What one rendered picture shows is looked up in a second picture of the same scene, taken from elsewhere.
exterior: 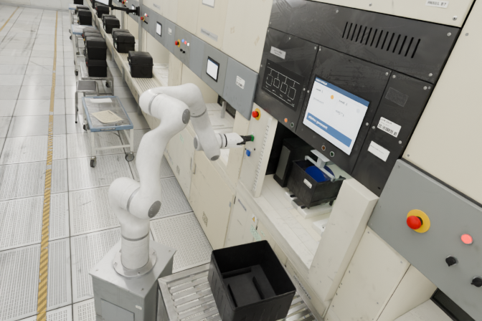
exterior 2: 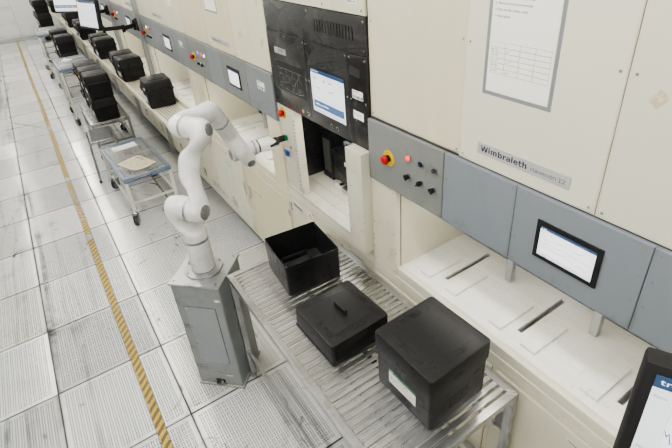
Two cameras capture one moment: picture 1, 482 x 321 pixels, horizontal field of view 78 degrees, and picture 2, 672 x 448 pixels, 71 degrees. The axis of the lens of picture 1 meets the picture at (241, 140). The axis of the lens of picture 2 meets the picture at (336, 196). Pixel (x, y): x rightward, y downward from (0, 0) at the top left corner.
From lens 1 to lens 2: 1.11 m
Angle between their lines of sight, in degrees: 4
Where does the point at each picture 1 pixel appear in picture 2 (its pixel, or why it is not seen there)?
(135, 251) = (201, 255)
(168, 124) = (195, 139)
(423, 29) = (351, 19)
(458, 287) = (416, 193)
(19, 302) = (110, 354)
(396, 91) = (352, 67)
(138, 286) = (211, 283)
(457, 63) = (372, 40)
